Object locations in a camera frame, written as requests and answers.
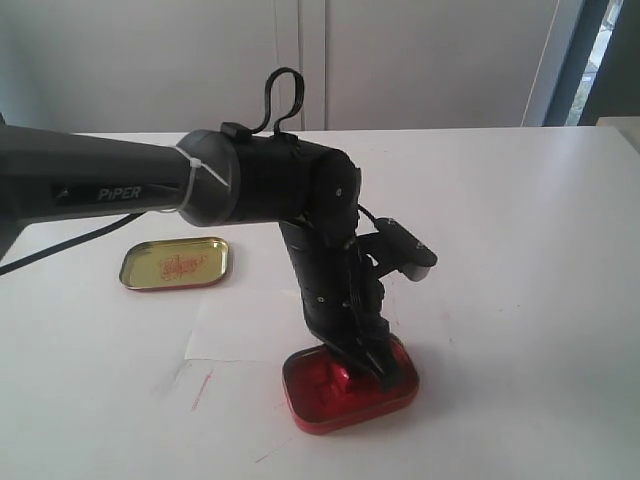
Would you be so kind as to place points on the gold tin lid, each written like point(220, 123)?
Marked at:
point(175, 264)

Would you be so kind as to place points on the white side table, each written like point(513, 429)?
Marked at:
point(627, 126)

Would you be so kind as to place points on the white cabinet doors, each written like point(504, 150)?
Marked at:
point(129, 66)

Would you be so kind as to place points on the red rubber stamp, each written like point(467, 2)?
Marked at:
point(339, 382)

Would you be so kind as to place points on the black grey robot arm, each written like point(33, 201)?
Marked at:
point(211, 179)

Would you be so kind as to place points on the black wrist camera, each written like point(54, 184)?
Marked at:
point(394, 248)

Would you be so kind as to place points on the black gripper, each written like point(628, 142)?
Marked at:
point(342, 302)

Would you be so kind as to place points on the red ink pad tin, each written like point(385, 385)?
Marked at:
point(302, 372)

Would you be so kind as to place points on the dark window frame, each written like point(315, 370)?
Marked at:
point(615, 91)

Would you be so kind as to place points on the white paper sheet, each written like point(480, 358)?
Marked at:
point(248, 324)

